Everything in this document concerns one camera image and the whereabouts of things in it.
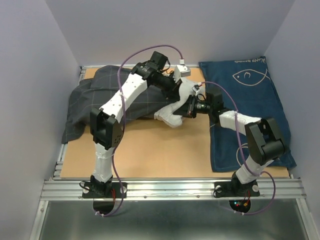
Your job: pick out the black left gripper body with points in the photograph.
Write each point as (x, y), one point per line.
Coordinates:
(167, 84)

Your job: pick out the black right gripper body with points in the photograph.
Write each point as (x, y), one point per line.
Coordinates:
(196, 106)

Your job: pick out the white stained pillow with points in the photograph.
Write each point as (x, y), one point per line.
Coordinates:
(165, 114)

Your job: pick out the grey checked pillowcase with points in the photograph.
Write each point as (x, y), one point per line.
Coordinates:
(95, 92)

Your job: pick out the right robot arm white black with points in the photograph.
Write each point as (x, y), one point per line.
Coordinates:
(265, 141)

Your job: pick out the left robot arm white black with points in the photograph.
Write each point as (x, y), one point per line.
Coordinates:
(107, 123)

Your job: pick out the blue fish-print cushion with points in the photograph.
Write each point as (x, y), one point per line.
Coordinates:
(249, 88)

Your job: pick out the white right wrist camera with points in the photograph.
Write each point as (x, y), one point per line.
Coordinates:
(198, 89)

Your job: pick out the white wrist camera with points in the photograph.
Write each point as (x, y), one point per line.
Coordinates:
(181, 71)
(198, 89)

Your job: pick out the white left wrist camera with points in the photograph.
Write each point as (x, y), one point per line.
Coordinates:
(181, 71)

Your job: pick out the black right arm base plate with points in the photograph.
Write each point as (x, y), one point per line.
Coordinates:
(233, 189)

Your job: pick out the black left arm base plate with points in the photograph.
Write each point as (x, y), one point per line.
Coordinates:
(112, 190)

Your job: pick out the aluminium table edge frame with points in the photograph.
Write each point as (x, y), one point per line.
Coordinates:
(150, 149)

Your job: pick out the aluminium mounting rail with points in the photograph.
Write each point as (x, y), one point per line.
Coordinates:
(166, 189)

